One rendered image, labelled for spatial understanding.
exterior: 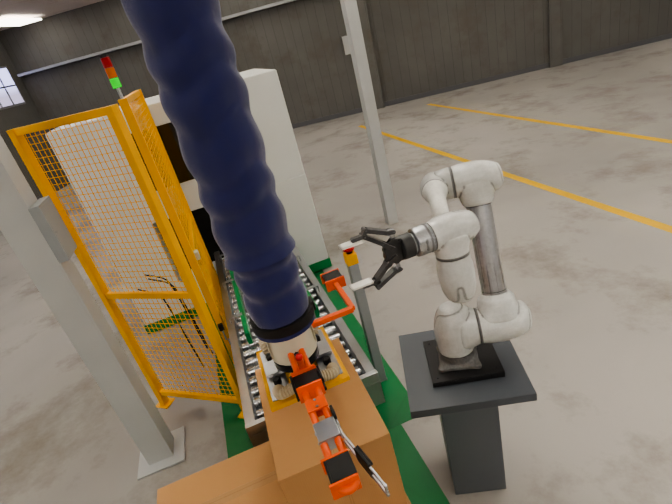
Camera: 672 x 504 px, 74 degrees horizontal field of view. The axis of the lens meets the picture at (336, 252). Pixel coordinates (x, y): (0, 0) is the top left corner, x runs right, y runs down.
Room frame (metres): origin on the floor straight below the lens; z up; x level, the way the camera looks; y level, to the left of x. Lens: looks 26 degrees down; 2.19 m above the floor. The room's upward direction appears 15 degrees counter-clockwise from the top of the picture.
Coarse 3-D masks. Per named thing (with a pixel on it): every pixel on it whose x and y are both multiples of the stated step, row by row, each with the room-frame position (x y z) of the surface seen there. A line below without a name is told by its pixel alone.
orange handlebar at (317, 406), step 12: (336, 288) 1.60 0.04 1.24; (348, 300) 1.48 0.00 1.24; (336, 312) 1.42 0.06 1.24; (348, 312) 1.42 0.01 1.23; (312, 324) 1.39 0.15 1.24; (324, 396) 1.01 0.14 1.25; (312, 408) 0.97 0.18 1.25; (324, 408) 0.97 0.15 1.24; (312, 420) 0.94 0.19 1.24; (324, 444) 0.84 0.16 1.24; (336, 444) 0.84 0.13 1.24; (324, 456) 0.81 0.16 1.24; (348, 492) 0.70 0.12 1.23
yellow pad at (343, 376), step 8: (320, 328) 1.52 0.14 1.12; (320, 336) 1.46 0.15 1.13; (328, 344) 1.40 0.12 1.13; (336, 352) 1.35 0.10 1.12; (320, 360) 1.32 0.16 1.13; (328, 360) 1.28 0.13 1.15; (336, 360) 1.30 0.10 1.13; (320, 368) 1.28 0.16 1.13; (344, 368) 1.25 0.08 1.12; (344, 376) 1.21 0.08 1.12; (328, 384) 1.19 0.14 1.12; (336, 384) 1.20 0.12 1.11
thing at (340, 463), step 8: (328, 456) 0.79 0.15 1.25; (336, 456) 0.79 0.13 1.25; (344, 456) 0.78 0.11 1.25; (328, 464) 0.77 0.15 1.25; (336, 464) 0.76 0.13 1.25; (344, 464) 0.76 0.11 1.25; (352, 464) 0.75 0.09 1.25; (328, 472) 0.75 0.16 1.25; (336, 472) 0.74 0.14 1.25; (344, 472) 0.74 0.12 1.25; (352, 472) 0.73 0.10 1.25; (336, 480) 0.72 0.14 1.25; (344, 480) 0.71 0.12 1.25; (352, 480) 0.72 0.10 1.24; (336, 488) 0.71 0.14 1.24; (360, 488) 0.72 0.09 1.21; (336, 496) 0.71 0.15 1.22
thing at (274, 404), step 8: (256, 352) 1.48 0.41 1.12; (264, 360) 1.41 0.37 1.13; (264, 368) 1.36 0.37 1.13; (264, 376) 1.32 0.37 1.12; (280, 376) 1.29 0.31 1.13; (288, 376) 1.29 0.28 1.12; (264, 384) 1.28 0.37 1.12; (272, 384) 1.26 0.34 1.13; (280, 384) 1.25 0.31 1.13; (272, 400) 1.18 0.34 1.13; (280, 400) 1.18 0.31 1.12; (288, 400) 1.17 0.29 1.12; (296, 400) 1.17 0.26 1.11; (272, 408) 1.15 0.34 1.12; (280, 408) 1.16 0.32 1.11
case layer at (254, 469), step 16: (256, 448) 1.54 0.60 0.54; (224, 464) 1.50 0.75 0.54; (240, 464) 1.48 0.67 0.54; (256, 464) 1.45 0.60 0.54; (272, 464) 1.43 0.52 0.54; (192, 480) 1.46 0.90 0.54; (208, 480) 1.44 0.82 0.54; (224, 480) 1.41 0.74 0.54; (240, 480) 1.39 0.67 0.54; (256, 480) 1.37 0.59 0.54; (272, 480) 1.35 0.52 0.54; (160, 496) 1.42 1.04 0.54; (176, 496) 1.40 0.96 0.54; (192, 496) 1.37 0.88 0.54; (208, 496) 1.35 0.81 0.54; (224, 496) 1.33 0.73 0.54; (240, 496) 1.31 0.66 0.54; (256, 496) 1.29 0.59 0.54; (272, 496) 1.27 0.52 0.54
